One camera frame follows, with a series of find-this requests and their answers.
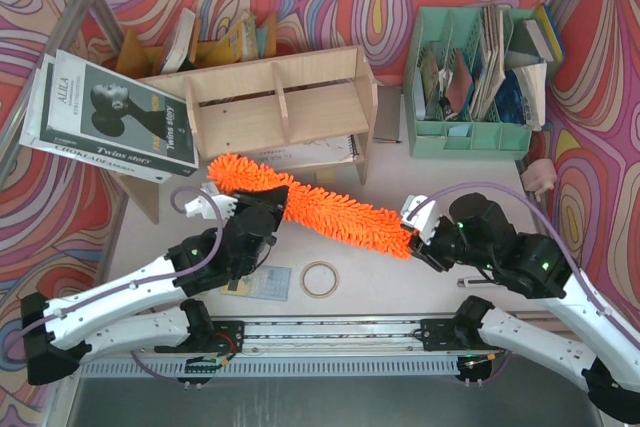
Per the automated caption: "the beige and blue calculator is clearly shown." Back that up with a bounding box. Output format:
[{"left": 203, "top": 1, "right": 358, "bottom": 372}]
[{"left": 221, "top": 266, "right": 292, "bottom": 302}]

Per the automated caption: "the orange microfiber duster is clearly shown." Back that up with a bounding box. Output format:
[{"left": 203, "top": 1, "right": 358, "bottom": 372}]
[{"left": 208, "top": 154, "right": 413, "bottom": 260}]

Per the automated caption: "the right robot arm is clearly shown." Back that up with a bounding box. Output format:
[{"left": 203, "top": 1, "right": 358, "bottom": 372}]
[{"left": 401, "top": 193, "right": 639, "bottom": 425}]

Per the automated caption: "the wooden bookshelf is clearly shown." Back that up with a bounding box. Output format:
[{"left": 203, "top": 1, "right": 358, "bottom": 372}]
[{"left": 119, "top": 45, "right": 380, "bottom": 224}]

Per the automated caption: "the black marker pen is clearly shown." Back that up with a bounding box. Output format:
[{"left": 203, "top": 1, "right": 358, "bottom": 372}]
[{"left": 456, "top": 276, "right": 494, "bottom": 288}]

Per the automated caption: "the yellow sticky note pad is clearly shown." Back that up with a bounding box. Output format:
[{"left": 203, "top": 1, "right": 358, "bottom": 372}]
[{"left": 315, "top": 168, "right": 336, "bottom": 185}]

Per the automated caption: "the clear tape roll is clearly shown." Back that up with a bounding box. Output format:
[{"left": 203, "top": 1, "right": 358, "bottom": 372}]
[{"left": 300, "top": 261, "right": 340, "bottom": 299}]

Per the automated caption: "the spiral notebook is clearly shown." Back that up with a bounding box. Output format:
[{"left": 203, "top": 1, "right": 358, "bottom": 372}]
[{"left": 246, "top": 135, "right": 359, "bottom": 171}]

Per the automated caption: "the pink piggy figurine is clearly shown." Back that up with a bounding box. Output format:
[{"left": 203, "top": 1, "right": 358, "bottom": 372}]
[{"left": 521, "top": 158, "right": 557, "bottom": 202}]

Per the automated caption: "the mint green desk organizer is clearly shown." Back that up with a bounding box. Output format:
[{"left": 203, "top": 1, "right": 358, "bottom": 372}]
[{"left": 403, "top": 4, "right": 531, "bottom": 160}]

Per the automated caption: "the yellow file rack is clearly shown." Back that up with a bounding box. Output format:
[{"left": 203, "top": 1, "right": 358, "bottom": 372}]
[{"left": 116, "top": 12, "right": 277, "bottom": 79}]

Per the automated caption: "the Twins story book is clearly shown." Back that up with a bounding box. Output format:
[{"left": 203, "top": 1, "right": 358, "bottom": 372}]
[{"left": 39, "top": 50, "right": 199, "bottom": 177}]

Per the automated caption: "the white Chokladfabriken book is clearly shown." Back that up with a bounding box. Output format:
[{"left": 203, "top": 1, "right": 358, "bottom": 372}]
[{"left": 19, "top": 54, "right": 171, "bottom": 184}]

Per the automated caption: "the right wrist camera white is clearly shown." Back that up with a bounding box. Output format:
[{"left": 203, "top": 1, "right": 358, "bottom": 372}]
[{"left": 400, "top": 195, "right": 442, "bottom": 243}]

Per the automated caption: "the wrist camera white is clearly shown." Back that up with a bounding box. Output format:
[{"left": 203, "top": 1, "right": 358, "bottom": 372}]
[
  {"left": 400, "top": 195, "right": 442, "bottom": 243},
  {"left": 184, "top": 183, "right": 238, "bottom": 221}
]

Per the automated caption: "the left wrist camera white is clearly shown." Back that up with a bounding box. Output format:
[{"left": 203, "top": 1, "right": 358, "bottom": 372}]
[{"left": 184, "top": 183, "right": 238, "bottom": 221}]

